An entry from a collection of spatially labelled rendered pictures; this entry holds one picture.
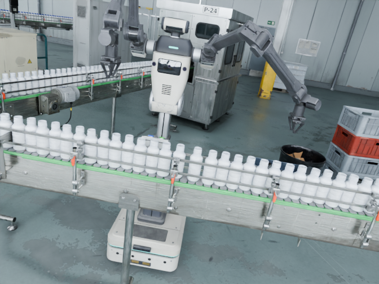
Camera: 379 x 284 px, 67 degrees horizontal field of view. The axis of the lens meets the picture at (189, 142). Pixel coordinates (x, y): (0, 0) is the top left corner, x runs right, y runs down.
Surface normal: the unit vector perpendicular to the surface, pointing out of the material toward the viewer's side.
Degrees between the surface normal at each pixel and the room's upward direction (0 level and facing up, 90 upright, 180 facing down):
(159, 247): 31
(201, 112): 89
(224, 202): 90
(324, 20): 90
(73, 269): 0
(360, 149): 90
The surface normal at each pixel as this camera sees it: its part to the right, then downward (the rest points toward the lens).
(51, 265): 0.15, -0.92
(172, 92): -0.09, 0.36
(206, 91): -0.39, 0.29
